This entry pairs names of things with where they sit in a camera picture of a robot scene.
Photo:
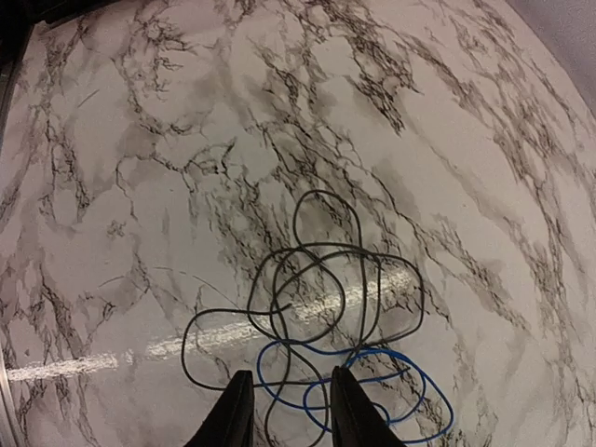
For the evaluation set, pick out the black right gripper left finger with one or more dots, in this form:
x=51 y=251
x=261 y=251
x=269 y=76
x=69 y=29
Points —
x=230 y=421

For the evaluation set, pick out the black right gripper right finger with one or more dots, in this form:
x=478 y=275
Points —
x=355 y=422

